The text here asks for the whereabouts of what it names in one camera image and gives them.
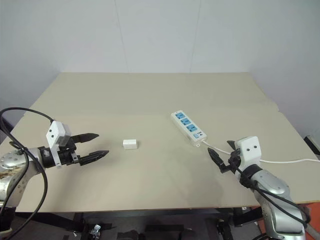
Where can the metal caster wheel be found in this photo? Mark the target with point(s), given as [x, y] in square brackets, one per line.
[96, 229]

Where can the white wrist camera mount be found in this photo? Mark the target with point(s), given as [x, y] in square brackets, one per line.
[250, 150]
[55, 130]

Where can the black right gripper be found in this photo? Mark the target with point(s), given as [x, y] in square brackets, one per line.
[234, 163]

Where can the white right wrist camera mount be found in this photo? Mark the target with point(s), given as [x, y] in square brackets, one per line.
[250, 150]

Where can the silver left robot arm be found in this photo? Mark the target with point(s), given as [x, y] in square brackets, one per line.
[15, 162]

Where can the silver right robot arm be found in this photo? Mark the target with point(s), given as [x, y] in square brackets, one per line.
[275, 185]

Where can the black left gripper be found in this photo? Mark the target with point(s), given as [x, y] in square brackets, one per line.
[67, 155]

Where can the white power strip blue sockets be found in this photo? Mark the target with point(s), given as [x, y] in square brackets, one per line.
[187, 126]

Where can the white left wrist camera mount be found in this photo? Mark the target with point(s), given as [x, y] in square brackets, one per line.
[55, 130]

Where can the grey black object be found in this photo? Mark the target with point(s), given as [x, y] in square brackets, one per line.
[313, 143]

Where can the white plug adapter block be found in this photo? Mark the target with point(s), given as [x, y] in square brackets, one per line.
[130, 144]

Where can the orange box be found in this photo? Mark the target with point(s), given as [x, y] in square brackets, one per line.
[315, 220]

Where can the black table frame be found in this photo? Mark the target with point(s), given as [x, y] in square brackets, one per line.
[125, 215]

